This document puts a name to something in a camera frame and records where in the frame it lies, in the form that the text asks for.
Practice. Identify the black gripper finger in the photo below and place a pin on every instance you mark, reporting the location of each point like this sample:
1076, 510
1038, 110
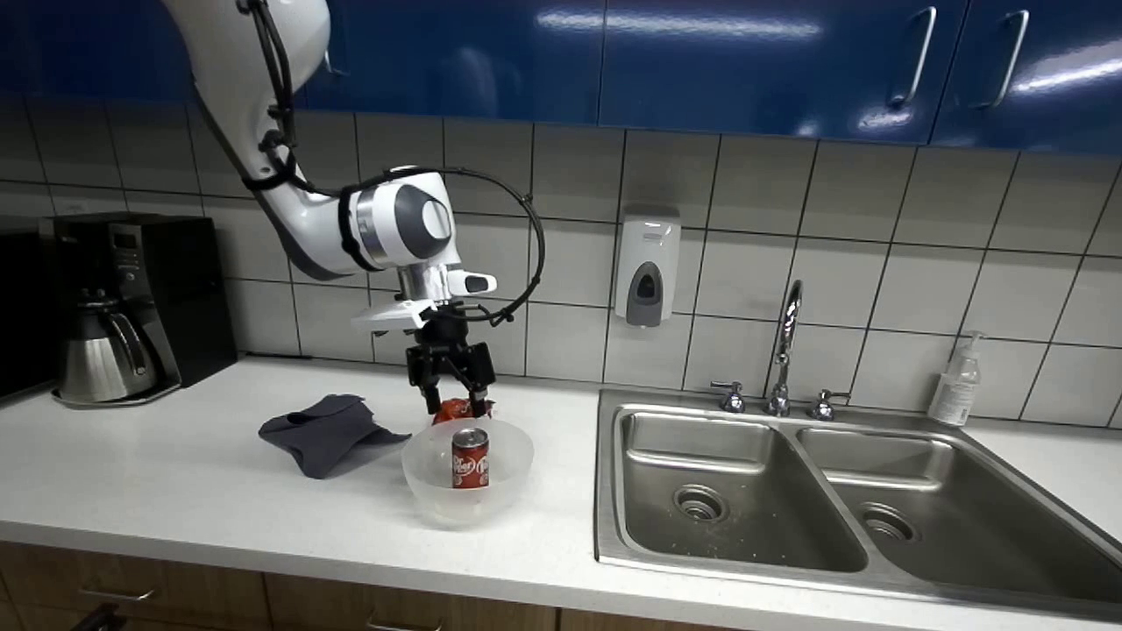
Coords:
423, 373
482, 373

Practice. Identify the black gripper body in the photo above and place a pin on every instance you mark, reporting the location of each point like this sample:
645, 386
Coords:
448, 337

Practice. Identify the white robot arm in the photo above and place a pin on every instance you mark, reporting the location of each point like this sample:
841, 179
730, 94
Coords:
232, 73

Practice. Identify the red soda can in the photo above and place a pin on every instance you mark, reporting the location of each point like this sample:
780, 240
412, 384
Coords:
470, 461

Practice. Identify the stainless steel double sink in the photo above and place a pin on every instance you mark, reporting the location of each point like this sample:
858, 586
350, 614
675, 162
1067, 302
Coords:
748, 526

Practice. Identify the clear soap bottle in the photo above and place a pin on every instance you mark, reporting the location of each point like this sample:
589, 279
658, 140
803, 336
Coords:
956, 390

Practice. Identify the dark blue-grey cloth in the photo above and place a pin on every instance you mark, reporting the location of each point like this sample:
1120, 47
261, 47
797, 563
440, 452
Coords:
326, 433

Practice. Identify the clear plastic bowl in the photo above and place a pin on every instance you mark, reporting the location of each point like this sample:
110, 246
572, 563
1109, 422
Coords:
432, 492

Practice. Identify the wooden drawer front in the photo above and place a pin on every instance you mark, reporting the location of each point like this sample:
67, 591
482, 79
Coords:
199, 598
326, 609

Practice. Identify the black coffee maker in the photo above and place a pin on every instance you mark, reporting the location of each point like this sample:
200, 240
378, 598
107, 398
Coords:
177, 293

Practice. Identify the wooden cabinet front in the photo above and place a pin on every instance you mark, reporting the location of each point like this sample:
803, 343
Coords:
609, 623

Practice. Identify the blue upper cabinet door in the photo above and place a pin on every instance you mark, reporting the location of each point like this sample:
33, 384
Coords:
467, 59
1076, 73
759, 73

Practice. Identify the chrome faucet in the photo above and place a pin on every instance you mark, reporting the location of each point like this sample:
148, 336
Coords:
780, 373

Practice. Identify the steel coffee carafe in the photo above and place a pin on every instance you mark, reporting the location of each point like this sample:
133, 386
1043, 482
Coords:
98, 357

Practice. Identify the black appliance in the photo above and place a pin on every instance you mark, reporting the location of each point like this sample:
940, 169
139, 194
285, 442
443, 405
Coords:
22, 318

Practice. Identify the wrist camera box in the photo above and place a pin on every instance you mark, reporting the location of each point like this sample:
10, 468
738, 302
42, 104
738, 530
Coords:
475, 282

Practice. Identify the white wall soap dispenser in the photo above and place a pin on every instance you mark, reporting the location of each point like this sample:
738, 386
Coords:
645, 265

